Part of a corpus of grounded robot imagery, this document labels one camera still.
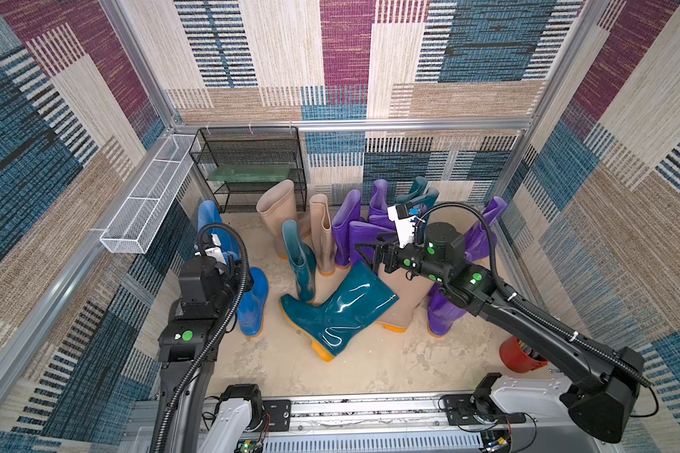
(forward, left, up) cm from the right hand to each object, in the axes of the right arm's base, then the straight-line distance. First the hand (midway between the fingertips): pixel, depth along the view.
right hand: (370, 245), depth 69 cm
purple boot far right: (+13, -35, -17) cm, 41 cm away
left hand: (-3, +32, -2) cm, 32 cm away
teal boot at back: (+28, -17, -6) cm, 33 cm away
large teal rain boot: (-11, +11, -23) cm, 28 cm away
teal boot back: (+23, -19, -7) cm, 31 cm away
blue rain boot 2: (-3, +34, -24) cm, 42 cm away
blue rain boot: (+20, +48, -8) cm, 53 cm away
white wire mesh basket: (+19, +73, -12) cm, 77 cm away
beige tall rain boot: (+21, +27, -6) cm, 34 cm away
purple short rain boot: (+12, +2, -10) cm, 16 cm away
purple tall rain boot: (+17, +5, -5) cm, 18 cm away
